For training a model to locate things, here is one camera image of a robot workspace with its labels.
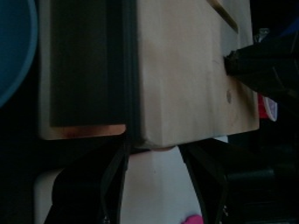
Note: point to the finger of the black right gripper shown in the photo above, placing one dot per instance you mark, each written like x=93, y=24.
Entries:
x=277, y=84
x=265, y=55

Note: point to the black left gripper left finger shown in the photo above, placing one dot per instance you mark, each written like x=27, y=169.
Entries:
x=86, y=192

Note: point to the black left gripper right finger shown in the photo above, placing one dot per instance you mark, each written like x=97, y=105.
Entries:
x=209, y=189

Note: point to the wooden box with slot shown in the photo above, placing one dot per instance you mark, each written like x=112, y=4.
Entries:
x=184, y=81

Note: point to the red plastic cup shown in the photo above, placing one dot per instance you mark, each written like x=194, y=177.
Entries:
x=264, y=108

